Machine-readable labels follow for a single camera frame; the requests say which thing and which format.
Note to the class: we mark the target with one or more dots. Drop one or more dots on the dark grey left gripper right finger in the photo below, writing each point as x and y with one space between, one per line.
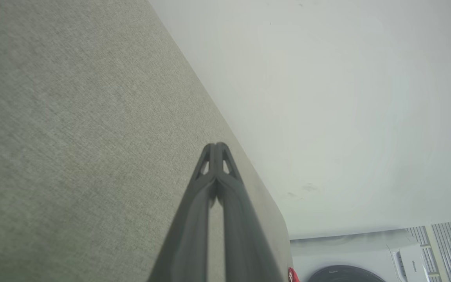
245 235

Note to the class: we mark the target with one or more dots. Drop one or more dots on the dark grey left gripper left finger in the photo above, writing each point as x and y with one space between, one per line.
188 227

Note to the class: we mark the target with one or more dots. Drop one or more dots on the red white sleeveless jersey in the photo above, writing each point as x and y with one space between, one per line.
293 275

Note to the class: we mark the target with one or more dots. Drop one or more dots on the white washing machine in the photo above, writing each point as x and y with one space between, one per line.
350 250

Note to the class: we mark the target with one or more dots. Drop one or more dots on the dark round washing machine door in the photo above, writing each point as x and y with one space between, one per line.
345 275

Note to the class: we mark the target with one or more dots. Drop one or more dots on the grey fabric sofa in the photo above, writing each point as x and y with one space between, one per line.
84 149

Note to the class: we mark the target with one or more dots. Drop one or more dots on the white detergent drawer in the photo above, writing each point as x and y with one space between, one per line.
413 262

